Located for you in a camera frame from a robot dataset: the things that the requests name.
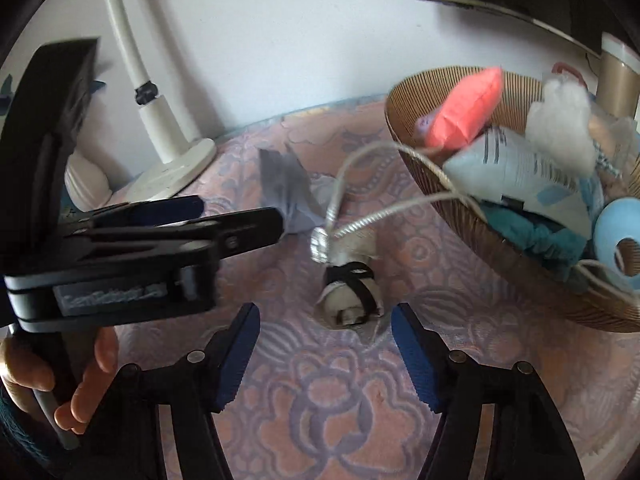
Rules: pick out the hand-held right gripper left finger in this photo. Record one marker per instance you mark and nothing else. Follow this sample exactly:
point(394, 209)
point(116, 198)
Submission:
point(240, 360)

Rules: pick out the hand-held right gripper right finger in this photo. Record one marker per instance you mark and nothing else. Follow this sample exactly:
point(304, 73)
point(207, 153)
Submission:
point(415, 360)

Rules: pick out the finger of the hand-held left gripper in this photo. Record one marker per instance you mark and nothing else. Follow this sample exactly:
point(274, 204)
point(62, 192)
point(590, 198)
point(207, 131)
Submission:
point(170, 207)
point(240, 230)

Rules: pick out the blue face mask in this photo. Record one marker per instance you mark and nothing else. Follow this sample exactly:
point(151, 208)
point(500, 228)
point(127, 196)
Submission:
point(290, 190)

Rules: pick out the white black sock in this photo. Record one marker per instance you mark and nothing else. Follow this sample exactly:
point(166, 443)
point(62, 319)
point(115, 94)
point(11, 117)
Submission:
point(345, 305)

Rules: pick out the brown ribbed bowl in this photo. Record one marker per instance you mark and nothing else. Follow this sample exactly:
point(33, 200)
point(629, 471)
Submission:
point(475, 250)

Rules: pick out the green cloth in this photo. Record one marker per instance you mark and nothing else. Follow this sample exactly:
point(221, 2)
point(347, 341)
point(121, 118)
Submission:
point(530, 240)

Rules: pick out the light blue tissue packet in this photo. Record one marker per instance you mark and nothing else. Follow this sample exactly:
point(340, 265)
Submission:
point(510, 170)

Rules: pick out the light blue cup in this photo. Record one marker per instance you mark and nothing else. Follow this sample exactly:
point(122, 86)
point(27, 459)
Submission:
point(607, 240)

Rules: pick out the purple pink wipes packet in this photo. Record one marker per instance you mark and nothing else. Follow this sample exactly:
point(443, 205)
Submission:
point(470, 110)

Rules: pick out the checkered scrunchie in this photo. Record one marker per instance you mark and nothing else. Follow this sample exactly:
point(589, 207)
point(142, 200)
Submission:
point(606, 164)

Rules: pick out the white cotton wad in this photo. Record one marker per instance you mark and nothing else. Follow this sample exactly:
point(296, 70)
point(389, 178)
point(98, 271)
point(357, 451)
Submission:
point(560, 125)

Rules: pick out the clear plastic bag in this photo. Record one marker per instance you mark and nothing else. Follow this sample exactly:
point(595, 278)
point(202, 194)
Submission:
point(612, 135)

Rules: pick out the person's left hand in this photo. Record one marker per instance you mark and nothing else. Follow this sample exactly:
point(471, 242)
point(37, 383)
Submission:
point(97, 355)

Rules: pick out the white ribbed vase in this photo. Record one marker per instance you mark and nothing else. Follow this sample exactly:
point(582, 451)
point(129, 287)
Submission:
point(87, 180)

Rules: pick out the white desk lamp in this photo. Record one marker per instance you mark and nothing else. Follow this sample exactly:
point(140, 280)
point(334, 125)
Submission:
point(165, 160)

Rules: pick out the pink patterned blanket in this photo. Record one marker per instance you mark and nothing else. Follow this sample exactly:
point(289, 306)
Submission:
point(325, 410)

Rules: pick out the brown hair clip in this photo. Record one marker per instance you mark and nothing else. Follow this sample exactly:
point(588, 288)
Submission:
point(562, 67)

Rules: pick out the beige cylindrical container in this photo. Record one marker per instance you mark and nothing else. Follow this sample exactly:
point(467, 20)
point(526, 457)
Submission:
point(617, 80)

